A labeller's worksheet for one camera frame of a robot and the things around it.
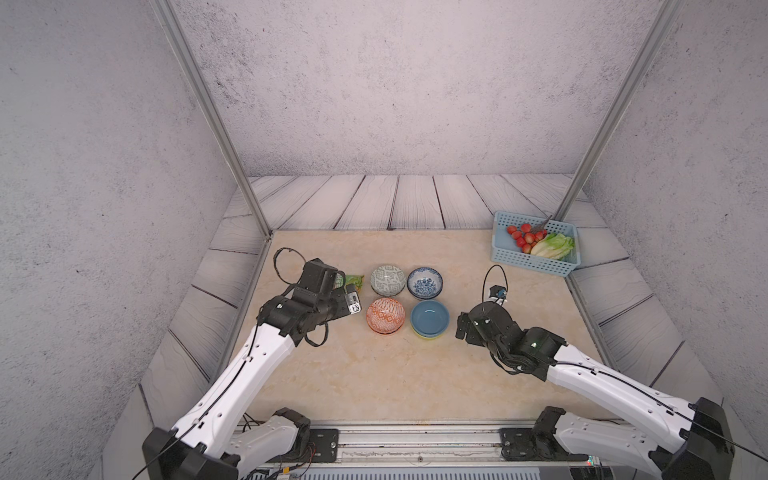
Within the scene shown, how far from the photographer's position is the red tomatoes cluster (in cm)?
113

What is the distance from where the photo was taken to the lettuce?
1073 millimetres

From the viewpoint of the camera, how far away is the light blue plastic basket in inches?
41.9
